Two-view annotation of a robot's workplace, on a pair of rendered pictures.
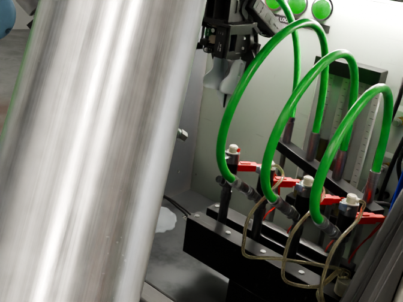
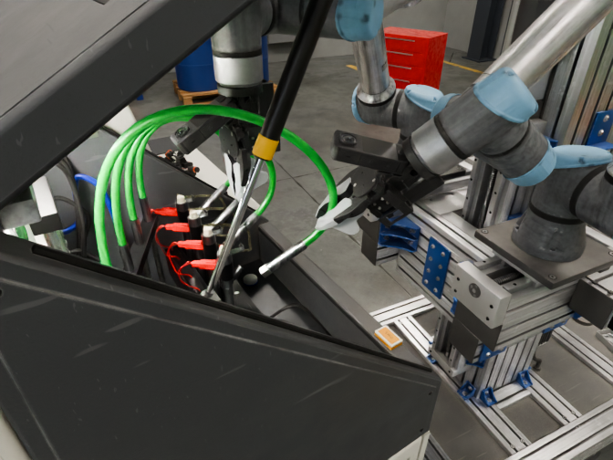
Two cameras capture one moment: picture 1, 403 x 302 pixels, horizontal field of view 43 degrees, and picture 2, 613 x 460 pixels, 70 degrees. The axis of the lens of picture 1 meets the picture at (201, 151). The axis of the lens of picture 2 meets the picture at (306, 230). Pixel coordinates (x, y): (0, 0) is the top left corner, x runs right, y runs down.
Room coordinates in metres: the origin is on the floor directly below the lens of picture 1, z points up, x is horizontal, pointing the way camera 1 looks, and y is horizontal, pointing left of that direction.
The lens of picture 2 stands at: (1.47, 0.31, 1.61)
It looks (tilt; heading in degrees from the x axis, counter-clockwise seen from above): 33 degrees down; 200
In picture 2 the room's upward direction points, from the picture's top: straight up
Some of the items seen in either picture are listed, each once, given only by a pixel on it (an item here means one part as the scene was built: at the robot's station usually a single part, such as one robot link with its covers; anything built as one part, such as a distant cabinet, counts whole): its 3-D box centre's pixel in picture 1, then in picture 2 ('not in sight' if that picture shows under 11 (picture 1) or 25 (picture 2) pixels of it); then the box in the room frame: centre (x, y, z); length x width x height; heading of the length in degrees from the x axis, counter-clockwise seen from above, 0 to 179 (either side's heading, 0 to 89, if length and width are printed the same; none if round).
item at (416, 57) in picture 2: not in sight; (403, 73); (-3.66, -0.36, 0.43); 0.70 x 0.46 x 0.86; 70
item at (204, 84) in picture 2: not in sight; (221, 53); (-3.62, -2.63, 0.51); 1.20 x 0.85 x 1.02; 133
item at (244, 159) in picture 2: not in sight; (241, 160); (0.87, -0.02, 1.31); 0.05 x 0.02 x 0.09; 53
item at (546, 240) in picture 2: not in sight; (553, 224); (0.50, 0.56, 1.09); 0.15 x 0.15 x 0.10
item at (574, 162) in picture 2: not in sight; (572, 179); (0.51, 0.56, 1.20); 0.13 x 0.12 x 0.14; 39
